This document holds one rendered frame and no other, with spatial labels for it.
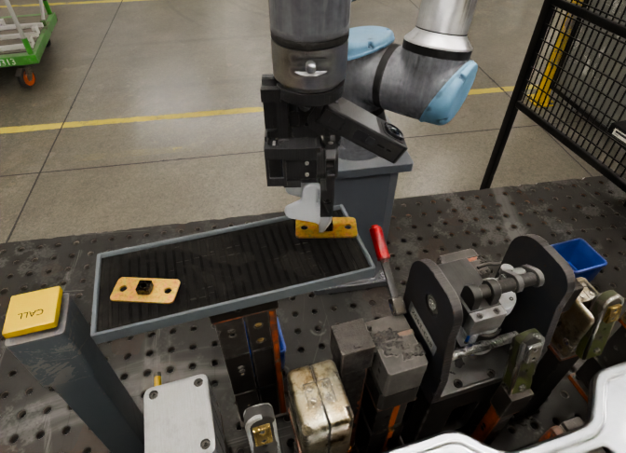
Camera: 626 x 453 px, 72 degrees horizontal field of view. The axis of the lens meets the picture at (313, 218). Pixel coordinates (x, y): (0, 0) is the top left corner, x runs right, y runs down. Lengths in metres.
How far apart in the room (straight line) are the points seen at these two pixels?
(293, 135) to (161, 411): 0.35
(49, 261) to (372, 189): 0.93
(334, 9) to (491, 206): 1.16
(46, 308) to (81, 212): 2.07
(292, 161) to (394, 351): 0.31
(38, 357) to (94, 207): 2.07
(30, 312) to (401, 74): 0.65
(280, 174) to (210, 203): 2.02
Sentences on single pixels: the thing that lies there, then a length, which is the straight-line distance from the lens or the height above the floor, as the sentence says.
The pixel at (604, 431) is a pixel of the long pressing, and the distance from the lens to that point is 0.77.
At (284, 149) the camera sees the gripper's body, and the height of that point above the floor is 1.36.
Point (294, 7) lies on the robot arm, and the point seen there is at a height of 1.50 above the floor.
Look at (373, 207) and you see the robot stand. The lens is 0.97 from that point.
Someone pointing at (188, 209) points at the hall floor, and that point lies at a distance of 2.51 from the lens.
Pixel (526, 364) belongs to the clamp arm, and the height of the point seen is 1.05.
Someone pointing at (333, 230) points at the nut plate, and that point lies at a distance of 0.59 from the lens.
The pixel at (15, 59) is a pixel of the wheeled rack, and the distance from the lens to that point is 4.13.
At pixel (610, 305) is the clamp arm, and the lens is 0.77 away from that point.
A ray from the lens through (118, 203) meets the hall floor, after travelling 2.68.
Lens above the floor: 1.62
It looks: 43 degrees down
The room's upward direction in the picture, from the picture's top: straight up
